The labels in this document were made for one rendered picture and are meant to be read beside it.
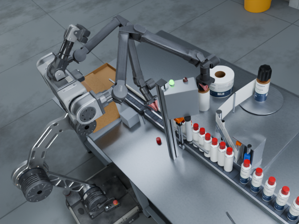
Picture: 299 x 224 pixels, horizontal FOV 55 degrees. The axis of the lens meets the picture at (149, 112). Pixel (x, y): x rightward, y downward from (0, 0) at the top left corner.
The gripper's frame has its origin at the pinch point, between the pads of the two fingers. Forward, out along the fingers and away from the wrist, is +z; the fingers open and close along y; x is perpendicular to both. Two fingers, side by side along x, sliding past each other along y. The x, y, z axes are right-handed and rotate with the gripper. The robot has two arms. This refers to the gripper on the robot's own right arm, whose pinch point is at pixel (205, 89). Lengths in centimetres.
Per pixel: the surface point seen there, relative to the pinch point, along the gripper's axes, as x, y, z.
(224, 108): -7.5, -8.8, 18.8
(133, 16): -154, 294, 122
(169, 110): 36.3, -7.2, -17.6
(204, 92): -6.4, 7.1, 12.5
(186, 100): 29.0, -12.6, -22.7
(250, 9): -264, 139, 119
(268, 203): 24, -63, 31
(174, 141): 34.0, -2.7, 17.1
